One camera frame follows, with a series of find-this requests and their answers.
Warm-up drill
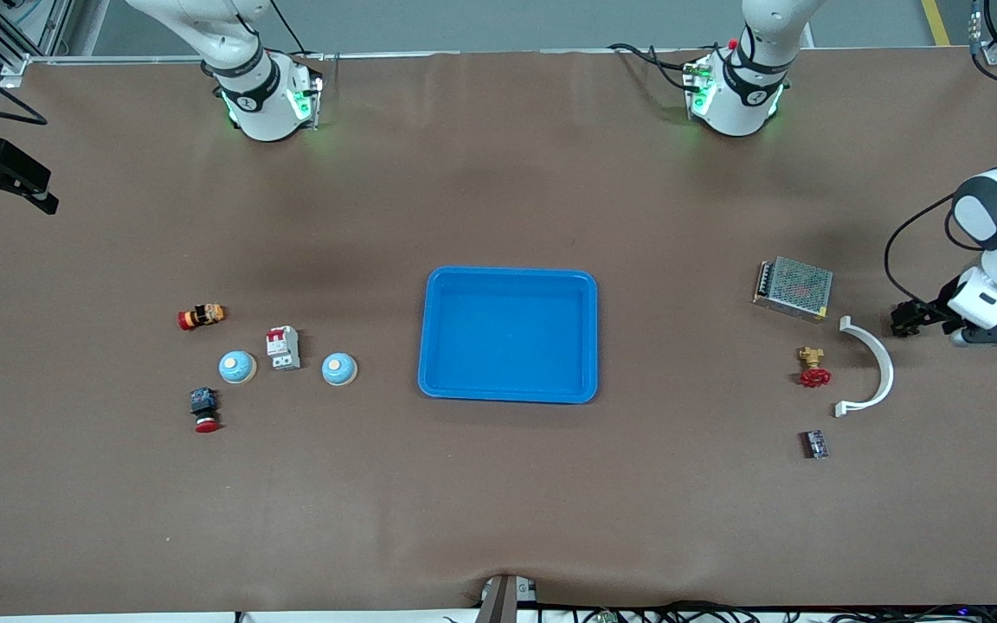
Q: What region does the light blue call bell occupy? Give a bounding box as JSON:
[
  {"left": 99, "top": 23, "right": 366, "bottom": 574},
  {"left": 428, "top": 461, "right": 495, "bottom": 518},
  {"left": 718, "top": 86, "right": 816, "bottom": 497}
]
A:
[
  {"left": 321, "top": 352, "right": 359, "bottom": 388},
  {"left": 219, "top": 350, "right": 258, "bottom": 386}
]

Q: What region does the metal mesh power supply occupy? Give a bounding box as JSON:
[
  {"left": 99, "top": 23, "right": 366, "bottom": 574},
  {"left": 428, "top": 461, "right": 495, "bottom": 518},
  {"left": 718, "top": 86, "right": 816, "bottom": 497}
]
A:
[{"left": 752, "top": 256, "right": 834, "bottom": 324}]

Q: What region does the red orange emergency button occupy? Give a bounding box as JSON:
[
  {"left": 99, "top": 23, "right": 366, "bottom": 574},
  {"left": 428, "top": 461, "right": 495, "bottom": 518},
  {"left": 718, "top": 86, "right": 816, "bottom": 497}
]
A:
[{"left": 177, "top": 304, "right": 227, "bottom": 331}]

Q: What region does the blue black red pushbutton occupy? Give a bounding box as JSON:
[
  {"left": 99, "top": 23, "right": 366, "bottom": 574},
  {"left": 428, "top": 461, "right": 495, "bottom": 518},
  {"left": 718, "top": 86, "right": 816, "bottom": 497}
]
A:
[{"left": 190, "top": 388, "right": 222, "bottom": 434}]

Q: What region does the white red circuit breaker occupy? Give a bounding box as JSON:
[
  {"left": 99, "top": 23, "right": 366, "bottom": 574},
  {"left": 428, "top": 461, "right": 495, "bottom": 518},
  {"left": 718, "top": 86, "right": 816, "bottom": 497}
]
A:
[{"left": 266, "top": 325, "right": 302, "bottom": 371}]

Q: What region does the blue plastic tray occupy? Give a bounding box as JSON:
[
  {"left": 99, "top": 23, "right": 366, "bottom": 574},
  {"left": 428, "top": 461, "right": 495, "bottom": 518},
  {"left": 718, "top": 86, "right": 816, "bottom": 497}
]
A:
[{"left": 416, "top": 266, "right": 599, "bottom": 405}]

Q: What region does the table cover sheet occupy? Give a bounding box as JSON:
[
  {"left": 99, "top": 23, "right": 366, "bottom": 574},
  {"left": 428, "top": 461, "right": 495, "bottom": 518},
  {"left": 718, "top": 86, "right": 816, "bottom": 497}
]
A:
[{"left": 0, "top": 48, "right": 997, "bottom": 617}]

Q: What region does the grey table edge clamp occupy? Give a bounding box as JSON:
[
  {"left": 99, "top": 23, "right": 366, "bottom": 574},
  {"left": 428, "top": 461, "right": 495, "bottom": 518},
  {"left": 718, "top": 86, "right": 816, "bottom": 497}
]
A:
[{"left": 477, "top": 573, "right": 541, "bottom": 623}]

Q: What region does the white curved plastic bracket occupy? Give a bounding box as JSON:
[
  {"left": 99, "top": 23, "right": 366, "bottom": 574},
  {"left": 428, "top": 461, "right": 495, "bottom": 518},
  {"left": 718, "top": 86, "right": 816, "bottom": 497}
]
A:
[{"left": 834, "top": 316, "right": 895, "bottom": 419}]

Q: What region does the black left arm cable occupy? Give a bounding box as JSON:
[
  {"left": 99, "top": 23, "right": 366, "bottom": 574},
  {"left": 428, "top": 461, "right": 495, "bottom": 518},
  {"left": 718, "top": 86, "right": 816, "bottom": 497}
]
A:
[{"left": 884, "top": 0, "right": 997, "bottom": 305}]

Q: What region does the brass valve red handle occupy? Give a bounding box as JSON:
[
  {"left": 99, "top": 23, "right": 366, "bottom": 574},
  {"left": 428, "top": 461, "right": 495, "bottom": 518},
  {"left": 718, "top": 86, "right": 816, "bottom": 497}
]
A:
[{"left": 795, "top": 346, "right": 832, "bottom": 389}]

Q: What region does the black base cable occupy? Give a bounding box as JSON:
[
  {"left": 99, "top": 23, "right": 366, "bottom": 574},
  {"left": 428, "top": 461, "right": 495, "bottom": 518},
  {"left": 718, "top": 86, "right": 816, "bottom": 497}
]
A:
[
  {"left": 269, "top": 0, "right": 326, "bottom": 61},
  {"left": 608, "top": 42, "right": 707, "bottom": 92}
]

